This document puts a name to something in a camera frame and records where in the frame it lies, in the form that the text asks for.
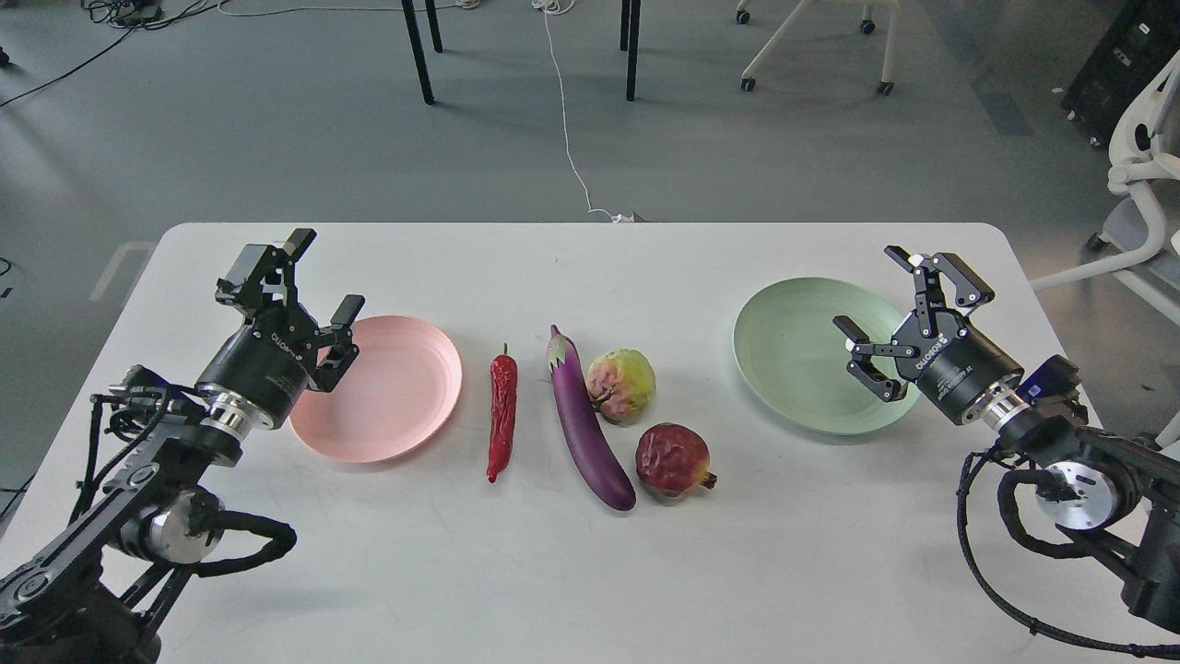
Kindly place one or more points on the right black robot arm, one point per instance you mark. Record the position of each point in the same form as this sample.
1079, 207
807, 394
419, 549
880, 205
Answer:
1068, 490

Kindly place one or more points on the dark red pomegranate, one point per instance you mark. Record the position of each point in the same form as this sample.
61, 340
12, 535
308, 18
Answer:
672, 460

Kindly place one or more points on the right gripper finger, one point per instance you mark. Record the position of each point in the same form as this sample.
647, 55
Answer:
862, 351
942, 282

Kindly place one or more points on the black table legs left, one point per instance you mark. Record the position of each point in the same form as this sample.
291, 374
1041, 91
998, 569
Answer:
417, 45

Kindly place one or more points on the black equipment cabinet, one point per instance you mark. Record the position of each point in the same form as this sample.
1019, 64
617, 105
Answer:
1133, 50

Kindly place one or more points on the white office chair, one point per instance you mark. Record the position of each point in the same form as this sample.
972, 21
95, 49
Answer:
1139, 249

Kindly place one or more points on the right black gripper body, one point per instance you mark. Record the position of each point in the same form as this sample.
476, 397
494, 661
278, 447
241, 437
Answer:
956, 366

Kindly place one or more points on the white rolling chair base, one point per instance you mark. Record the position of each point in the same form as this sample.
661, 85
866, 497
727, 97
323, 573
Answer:
803, 47

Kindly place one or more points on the yellow-green pink fruit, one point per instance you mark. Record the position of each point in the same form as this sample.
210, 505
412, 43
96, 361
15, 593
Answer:
621, 385

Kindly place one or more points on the purple eggplant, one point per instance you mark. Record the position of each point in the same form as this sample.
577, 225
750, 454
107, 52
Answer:
591, 455

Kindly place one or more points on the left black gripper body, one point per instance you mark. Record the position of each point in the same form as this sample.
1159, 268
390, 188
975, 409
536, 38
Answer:
268, 364

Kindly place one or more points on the pink plate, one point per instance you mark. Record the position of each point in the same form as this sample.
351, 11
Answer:
397, 394

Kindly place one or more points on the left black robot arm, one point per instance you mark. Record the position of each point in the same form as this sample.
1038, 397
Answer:
143, 526

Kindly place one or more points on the black table legs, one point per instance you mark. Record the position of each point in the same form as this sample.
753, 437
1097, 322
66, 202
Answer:
630, 13
417, 45

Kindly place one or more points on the black table legs right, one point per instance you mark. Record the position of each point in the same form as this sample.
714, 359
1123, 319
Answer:
630, 13

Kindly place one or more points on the light green plate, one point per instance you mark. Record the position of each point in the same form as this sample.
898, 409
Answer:
795, 360

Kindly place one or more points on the red chili pepper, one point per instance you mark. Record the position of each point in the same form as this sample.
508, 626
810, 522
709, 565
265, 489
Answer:
503, 412

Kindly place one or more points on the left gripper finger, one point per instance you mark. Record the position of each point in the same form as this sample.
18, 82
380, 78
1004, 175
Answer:
330, 351
261, 283

